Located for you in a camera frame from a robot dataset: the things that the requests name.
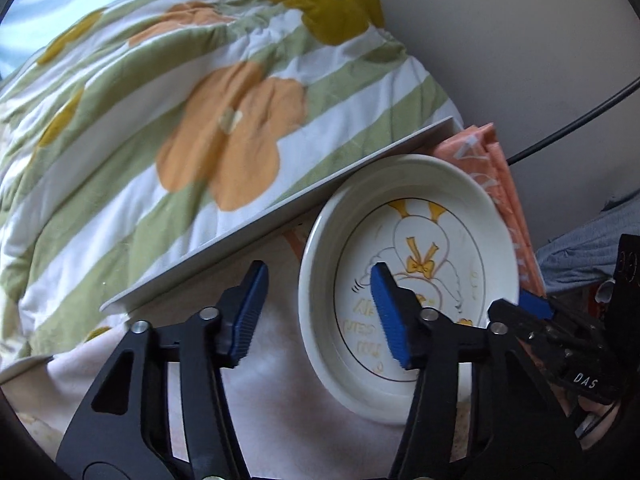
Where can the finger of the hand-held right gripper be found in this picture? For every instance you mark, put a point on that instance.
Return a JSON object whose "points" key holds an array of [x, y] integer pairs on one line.
{"points": [[532, 302], [515, 322]]}

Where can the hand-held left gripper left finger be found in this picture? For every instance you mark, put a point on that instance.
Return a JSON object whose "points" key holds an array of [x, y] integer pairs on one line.
{"points": [[247, 312]]}

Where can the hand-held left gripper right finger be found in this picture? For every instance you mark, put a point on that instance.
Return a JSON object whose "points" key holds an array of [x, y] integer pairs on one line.
{"points": [[392, 320]]}

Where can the white duck print plate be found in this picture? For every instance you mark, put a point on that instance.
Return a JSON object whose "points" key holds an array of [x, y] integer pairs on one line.
{"points": [[450, 210]]}

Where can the grey cloth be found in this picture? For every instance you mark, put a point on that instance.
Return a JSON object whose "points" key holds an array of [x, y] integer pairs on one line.
{"points": [[580, 250]]}

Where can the white tablecloth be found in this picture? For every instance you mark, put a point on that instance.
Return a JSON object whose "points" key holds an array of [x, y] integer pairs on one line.
{"points": [[280, 400]]}

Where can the orange patterned cloth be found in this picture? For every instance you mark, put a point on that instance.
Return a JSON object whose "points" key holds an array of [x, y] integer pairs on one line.
{"points": [[480, 160]]}

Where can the floral striped blanket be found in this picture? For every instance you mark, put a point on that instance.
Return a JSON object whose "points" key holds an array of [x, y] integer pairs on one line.
{"points": [[150, 110]]}

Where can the light blue cloth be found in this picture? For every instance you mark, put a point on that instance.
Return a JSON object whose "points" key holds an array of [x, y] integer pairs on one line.
{"points": [[75, 0]]}

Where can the white table edge rail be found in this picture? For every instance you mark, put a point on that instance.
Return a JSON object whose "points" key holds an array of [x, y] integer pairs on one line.
{"points": [[300, 200]]}

